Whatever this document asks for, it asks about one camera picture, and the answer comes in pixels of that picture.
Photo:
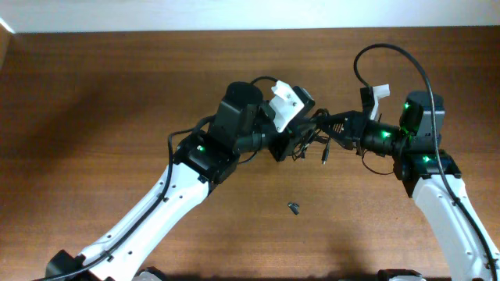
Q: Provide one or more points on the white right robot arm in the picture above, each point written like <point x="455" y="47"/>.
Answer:
<point x="429" y="175"/>

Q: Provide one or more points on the small black adapter plug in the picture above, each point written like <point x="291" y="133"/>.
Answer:
<point x="294" y="207"/>

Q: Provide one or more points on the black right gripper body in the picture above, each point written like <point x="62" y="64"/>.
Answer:
<point x="357" y="133"/>

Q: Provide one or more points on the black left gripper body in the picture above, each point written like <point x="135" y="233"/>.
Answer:
<point x="282" y="145"/>

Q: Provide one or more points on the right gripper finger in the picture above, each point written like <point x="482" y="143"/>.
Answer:
<point x="349" y="118"/>
<point x="339" y="135"/>

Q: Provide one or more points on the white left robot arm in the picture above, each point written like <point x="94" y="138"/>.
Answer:
<point x="207" y="156"/>

